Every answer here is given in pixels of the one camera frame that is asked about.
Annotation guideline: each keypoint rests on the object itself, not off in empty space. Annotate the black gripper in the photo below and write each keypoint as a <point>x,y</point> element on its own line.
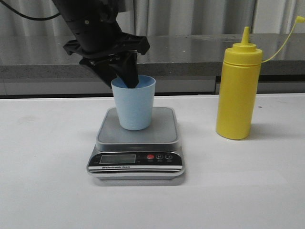
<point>96,39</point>

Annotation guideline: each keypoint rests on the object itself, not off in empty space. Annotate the light blue plastic cup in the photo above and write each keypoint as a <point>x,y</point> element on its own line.
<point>134,105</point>

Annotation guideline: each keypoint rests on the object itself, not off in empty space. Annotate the yellow squeeze bottle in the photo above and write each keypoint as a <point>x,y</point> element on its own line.
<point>238,87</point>

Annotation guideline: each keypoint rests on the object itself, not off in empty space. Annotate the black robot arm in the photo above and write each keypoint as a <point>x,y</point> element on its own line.
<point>106,10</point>

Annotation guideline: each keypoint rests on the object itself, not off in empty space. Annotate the silver digital kitchen scale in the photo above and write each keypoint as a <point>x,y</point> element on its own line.
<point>148,157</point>

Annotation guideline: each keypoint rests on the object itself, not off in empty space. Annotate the grey stone counter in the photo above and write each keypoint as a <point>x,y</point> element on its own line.
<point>186,64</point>

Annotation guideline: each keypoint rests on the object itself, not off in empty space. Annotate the grey curtain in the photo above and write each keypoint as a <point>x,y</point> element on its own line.
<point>151,18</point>

